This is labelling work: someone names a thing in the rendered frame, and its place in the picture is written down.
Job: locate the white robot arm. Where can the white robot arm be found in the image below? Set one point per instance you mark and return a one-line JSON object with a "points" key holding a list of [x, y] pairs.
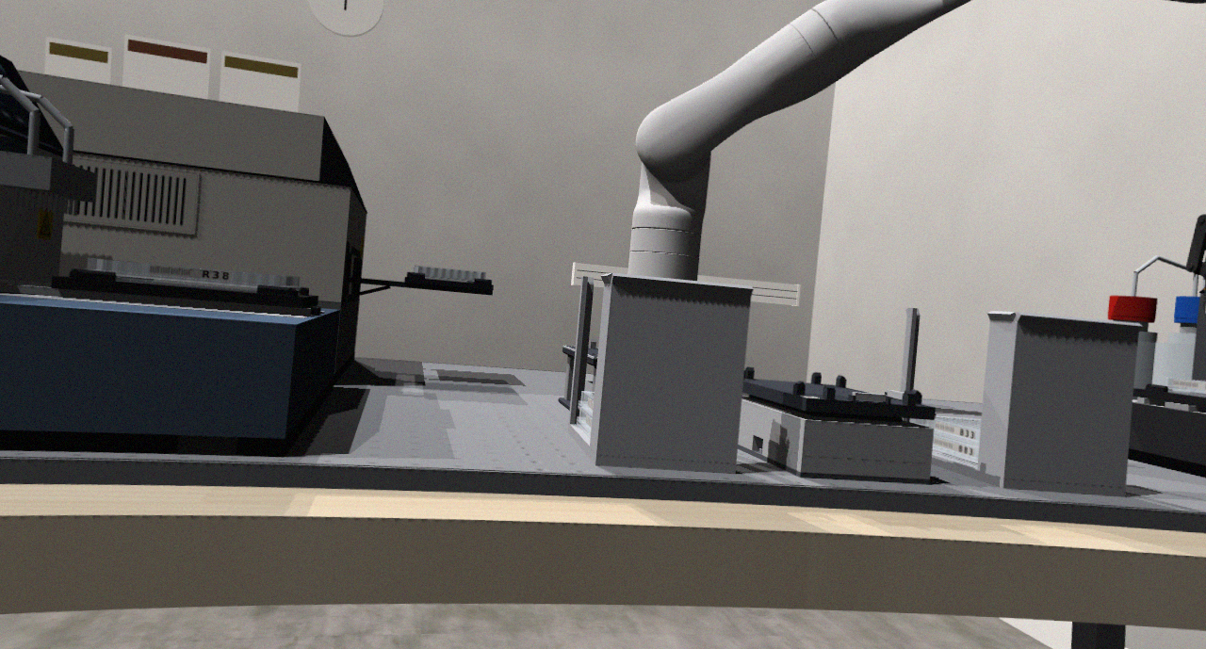
{"points": [[675, 140]]}

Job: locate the red bottle cap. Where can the red bottle cap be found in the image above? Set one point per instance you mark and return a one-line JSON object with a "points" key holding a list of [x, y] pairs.
{"points": [[1132, 306]]}

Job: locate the white plastic bottle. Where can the white plastic bottle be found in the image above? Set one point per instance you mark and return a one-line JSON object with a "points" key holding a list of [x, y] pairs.
{"points": [[1173, 361]]}

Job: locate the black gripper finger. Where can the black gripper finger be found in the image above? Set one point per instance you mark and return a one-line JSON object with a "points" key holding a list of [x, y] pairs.
{"points": [[1197, 250]]}

